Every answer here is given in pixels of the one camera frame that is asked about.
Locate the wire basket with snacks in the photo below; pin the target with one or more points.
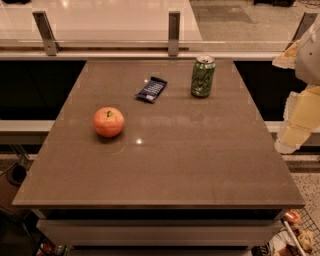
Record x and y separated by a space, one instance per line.
299 236

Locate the blue snack bar wrapper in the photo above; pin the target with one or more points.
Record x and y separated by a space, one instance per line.
152 89

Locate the middle metal railing bracket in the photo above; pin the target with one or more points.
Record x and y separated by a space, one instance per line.
173 33

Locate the green soda can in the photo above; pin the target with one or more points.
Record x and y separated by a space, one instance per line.
202 75

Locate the metal railing bracket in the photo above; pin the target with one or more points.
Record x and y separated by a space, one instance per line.
305 23
173 33
51 47

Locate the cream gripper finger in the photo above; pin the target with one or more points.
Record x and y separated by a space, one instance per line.
301 118
287 59

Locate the left metal railing bracket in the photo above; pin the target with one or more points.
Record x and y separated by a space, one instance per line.
51 47

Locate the red apple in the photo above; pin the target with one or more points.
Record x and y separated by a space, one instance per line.
108 122

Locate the right metal railing bracket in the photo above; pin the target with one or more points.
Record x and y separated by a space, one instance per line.
305 23

